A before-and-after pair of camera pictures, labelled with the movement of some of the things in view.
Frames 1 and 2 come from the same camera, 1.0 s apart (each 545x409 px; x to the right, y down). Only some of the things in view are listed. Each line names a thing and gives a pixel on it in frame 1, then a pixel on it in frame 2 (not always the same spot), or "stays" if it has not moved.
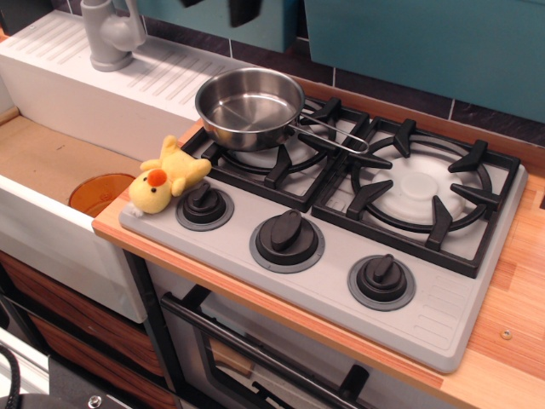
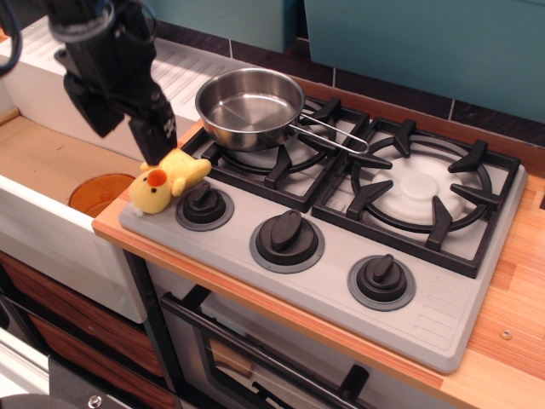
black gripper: [243, 11] → [113, 76]
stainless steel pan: [256, 108] stays
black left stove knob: [204, 209] stays
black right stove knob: [381, 283] stays
